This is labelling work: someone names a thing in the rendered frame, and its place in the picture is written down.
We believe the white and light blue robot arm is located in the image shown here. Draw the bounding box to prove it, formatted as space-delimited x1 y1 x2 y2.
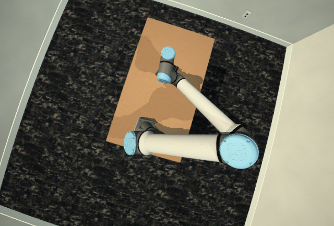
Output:
124 46 259 169

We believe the black lighting desk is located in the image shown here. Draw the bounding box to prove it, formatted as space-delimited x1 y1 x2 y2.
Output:
173 65 179 72

